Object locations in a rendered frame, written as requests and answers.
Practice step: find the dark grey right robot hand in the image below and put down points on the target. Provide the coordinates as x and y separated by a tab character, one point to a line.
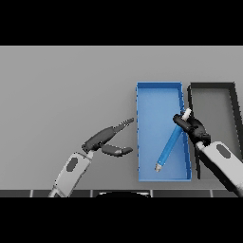
193	127

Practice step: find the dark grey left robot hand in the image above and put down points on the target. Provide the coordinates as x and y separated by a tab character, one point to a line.
102	137

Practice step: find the blue pipe with pale ends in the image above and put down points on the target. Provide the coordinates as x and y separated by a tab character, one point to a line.
169	145

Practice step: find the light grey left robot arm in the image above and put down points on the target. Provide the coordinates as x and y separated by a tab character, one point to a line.
70	172

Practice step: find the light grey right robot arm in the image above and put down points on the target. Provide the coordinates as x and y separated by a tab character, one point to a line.
221	164

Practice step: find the dark grey bin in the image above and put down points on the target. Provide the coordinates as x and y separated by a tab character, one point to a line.
215	110

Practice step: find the blue bin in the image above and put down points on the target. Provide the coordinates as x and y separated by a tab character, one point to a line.
155	126

